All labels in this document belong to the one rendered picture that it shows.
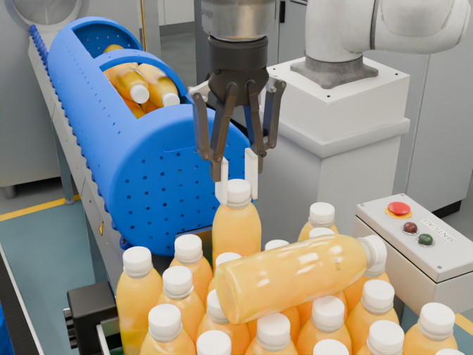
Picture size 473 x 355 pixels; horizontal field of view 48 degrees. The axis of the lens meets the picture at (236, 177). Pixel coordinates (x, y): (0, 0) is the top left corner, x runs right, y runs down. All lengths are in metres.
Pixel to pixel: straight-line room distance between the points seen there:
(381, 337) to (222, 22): 0.40
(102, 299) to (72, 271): 1.76
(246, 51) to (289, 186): 0.95
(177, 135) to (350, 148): 0.65
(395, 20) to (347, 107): 0.24
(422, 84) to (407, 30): 1.15
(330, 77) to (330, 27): 0.13
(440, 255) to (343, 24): 0.74
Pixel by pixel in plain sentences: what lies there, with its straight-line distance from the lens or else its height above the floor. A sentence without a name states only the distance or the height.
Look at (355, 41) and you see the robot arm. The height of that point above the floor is 1.23.
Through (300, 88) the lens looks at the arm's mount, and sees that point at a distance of 1.44.
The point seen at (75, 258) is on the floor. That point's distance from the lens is 2.72.
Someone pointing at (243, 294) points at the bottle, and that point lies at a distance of 0.61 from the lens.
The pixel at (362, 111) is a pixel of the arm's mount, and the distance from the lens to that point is 1.46.
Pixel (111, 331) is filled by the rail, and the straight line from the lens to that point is 0.90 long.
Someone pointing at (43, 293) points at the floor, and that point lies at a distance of 2.56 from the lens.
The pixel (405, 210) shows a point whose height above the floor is 1.11.
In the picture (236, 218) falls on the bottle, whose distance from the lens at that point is 0.76.
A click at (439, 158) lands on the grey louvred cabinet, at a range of 2.82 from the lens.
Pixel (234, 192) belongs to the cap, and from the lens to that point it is 0.75.
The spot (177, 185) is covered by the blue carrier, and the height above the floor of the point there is 1.11.
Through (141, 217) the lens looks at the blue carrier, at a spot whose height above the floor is 1.06.
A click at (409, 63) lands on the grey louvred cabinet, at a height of 0.89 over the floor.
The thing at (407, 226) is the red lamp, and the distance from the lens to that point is 0.88.
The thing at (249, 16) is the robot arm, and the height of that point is 1.44.
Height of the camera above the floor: 1.57
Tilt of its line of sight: 28 degrees down
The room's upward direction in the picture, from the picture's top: straight up
